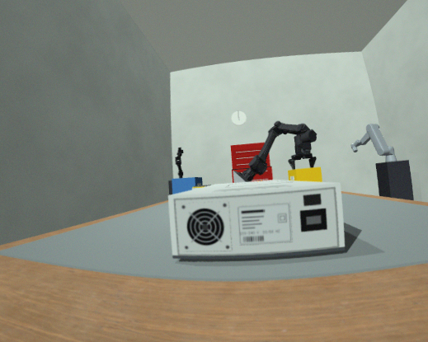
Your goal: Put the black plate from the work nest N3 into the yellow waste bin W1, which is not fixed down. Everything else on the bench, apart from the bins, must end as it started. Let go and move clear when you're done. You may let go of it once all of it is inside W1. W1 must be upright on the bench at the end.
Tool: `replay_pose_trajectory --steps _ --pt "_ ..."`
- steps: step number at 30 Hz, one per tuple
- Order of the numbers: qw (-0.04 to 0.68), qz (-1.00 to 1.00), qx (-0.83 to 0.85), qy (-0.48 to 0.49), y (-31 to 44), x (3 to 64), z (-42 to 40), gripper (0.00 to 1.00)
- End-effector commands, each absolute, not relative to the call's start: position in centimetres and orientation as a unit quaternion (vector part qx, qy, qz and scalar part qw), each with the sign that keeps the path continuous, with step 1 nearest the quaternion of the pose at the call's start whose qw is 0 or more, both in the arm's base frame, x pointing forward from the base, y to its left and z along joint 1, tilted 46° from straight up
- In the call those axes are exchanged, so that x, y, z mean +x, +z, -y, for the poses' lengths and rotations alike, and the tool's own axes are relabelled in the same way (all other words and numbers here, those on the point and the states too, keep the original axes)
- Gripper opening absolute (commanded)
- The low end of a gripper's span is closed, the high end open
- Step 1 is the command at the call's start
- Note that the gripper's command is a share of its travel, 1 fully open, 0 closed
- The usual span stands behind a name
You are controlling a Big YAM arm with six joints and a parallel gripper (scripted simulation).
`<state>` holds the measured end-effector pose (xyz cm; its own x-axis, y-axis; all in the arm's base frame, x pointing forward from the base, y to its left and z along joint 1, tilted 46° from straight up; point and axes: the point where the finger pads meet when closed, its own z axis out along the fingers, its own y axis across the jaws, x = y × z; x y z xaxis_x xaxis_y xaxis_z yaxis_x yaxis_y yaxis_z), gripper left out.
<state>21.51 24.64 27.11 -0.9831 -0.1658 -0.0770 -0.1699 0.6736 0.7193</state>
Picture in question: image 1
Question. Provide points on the blue open-top box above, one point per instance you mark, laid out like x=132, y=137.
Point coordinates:
x=185, y=184

